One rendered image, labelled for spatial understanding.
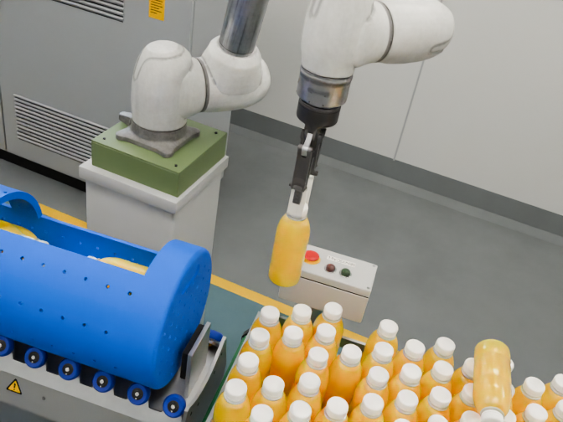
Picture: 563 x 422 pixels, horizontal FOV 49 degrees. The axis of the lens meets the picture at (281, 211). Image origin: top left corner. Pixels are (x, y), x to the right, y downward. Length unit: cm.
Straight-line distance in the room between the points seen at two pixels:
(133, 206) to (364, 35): 101
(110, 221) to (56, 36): 146
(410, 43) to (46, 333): 82
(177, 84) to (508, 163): 258
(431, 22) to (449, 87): 267
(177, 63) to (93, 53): 141
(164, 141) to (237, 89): 25
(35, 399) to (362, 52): 94
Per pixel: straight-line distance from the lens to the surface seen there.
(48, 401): 141
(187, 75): 172
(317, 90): 105
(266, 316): 128
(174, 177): 171
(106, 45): 302
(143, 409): 131
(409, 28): 108
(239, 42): 171
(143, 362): 116
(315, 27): 102
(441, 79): 377
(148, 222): 182
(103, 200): 189
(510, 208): 402
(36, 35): 327
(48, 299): 119
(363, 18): 102
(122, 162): 179
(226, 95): 178
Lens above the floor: 197
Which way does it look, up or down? 34 degrees down
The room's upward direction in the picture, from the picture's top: 11 degrees clockwise
